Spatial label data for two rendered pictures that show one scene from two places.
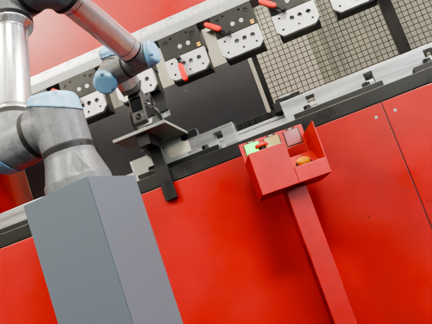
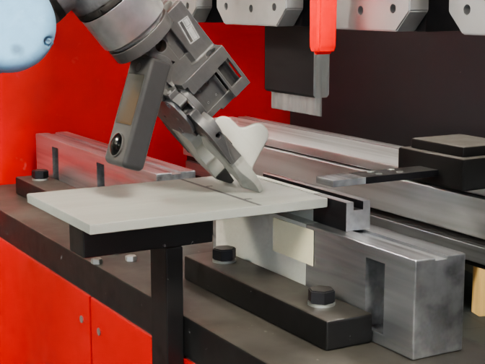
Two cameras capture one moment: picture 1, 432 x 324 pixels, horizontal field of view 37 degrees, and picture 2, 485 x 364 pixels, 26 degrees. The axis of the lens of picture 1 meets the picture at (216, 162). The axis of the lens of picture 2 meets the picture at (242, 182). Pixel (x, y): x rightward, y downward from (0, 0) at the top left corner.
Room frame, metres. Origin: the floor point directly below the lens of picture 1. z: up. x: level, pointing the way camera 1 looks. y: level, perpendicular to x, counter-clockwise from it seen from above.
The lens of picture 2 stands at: (1.41, -0.70, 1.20)
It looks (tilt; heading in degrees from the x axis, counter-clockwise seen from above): 10 degrees down; 50
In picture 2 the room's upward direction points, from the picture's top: straight up
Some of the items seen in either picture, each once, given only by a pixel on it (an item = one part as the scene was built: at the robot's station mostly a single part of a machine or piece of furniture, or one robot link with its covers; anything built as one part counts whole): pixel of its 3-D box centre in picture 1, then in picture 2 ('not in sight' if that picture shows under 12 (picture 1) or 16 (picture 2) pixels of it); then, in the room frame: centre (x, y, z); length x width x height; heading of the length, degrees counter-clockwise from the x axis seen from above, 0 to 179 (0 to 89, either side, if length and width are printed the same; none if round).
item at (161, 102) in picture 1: (153, 107); (296, 68); (2.20, 0.14, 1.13); 0.10 x 0.02 x 0.10; 79
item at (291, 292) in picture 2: (180, 164); (268, 294); (2.14, 0.12, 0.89); 0.30 x 0.05 x 0.03; 79
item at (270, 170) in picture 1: (283, 157); not in sight; (1.80, -0.18, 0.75); 0.20 x 0.16 x 0.18; 94
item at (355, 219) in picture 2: (171, 143); (304, 199); (2.20, 0.12, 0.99); 0.20 x 0.03 x 0.03; 79
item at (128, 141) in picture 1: (152, 136); (175, 200); (2.06, 0.17, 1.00); 0.26 x 0.18 x 0.01; 169
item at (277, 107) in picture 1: (287, 99); not in sight; (2.28, -0.32, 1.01); 0.26 x 0.12 x 0.05; 169
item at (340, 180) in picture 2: not in sight; (415, 165); (2.36, 0.10, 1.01); 0.26 x 0.12 x 0.05; 169
